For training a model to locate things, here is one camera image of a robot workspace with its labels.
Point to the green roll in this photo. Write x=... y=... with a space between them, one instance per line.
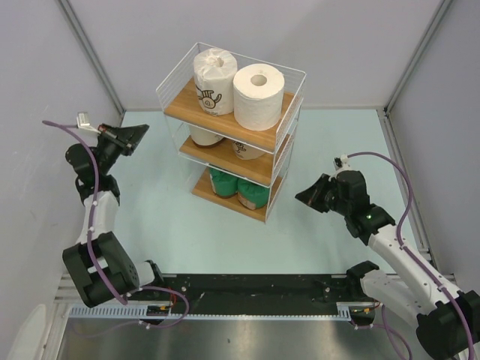
x=223 y=184
x=252 y=196

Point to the white wire wooden shelf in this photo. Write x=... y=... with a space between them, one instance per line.
x=177 y=97

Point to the white slotted cable duct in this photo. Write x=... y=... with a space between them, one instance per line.
x=154 y=312

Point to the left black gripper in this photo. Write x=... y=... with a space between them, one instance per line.
x=130 y=136

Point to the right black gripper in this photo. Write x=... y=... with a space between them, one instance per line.
x=311 y=196

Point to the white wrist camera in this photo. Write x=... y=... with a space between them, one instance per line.
x=83 y=123
x=342 y=164

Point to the tan paper roll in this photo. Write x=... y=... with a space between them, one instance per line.
x=246 y=152

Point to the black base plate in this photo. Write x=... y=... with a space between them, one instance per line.
x=260 y=292

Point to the right aluminium frame post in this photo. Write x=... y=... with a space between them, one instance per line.
x=421 y=48

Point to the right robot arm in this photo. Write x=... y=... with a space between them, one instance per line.
x=445 y=318

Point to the plain white paper roll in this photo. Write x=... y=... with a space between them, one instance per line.
x=258 y=93

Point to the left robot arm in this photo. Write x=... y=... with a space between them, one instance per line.
x=98 y=265

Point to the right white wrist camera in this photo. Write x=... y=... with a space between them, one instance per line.
x=342 y=164

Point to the aluminium frame post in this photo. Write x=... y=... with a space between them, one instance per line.
x=421 y=48
x=90 y=53

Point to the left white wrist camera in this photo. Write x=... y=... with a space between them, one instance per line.
x=83 y=123

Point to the left aluminium frame post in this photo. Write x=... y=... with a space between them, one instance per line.
x=90 y=53

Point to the cream paper roll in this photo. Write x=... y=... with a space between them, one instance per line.
x=204 y=138

